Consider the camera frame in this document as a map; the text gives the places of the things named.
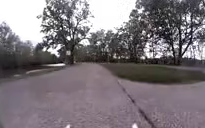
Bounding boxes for large tree with sign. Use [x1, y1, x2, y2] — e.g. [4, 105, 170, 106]
[37, 0, 94, 65]

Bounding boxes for green grass field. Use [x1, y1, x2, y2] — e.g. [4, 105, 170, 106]
[99, 62, 205, 85]

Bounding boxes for dark grass verge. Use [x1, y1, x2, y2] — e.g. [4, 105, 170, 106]
[0, 63, 67, 85]

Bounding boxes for dark bushes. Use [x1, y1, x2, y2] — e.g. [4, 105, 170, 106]
[0, 18, 63, 71]

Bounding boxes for grey gravel side path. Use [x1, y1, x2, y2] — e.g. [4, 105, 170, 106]
[117, 65, 205, 128]

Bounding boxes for row of trees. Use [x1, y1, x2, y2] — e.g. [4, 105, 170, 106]
[74, 9, 205, 65]

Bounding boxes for large dark spreading tree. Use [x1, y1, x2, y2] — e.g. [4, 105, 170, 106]
[136, 0, 205, 66]

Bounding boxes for grey asphalt path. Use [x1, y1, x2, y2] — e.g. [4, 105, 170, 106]
[0, 62, 155, 128]

